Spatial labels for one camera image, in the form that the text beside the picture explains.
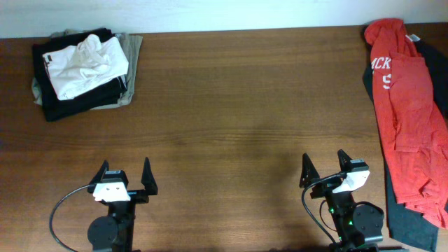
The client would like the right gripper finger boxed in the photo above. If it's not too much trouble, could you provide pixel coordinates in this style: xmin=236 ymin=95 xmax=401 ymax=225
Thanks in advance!
xmin=300 ymin=153 xmax=320 ymax=188
xmin=337 ymin=149 xmax=352 ymax=173

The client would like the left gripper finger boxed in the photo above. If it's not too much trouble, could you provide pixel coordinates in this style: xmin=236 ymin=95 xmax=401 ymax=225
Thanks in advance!
xmin=141 ymin=157 xmax=158 ymax=195
xmin=89 ymin=160 xmax=109 ymax=186

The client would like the red t-shirt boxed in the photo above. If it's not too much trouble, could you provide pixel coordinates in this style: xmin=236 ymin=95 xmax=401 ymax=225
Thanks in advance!
xmin=364 ymin=18 xmax=447 ymax=228

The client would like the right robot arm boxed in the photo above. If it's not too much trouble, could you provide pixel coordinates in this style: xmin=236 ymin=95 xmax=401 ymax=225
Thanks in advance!
xmin=300 ymin=149 xmax=384 ymax=251

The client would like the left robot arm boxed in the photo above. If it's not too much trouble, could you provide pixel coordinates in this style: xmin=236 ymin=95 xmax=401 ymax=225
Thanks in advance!
xmin=87 ymin=158 xmax=158 ymax=252

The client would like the black folded garment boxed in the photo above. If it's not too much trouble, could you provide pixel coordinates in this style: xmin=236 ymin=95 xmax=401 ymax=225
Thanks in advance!
xmin=31 ymin=28 xmax=127 ymax=122

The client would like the dark teal t-shirt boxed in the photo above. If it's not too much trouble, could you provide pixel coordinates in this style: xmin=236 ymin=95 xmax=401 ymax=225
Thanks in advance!
xmin=363 ymin=34 xmax=447 ymax=251

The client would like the white folded garment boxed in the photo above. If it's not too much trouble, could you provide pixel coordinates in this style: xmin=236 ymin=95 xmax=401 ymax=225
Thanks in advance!
xmin=43 ymin=34 xmax=129 ymax=101

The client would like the olive grey folded garment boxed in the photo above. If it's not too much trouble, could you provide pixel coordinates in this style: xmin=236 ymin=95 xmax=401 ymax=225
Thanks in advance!
xmin=31 ymin=29 xmax=143 ymax=110

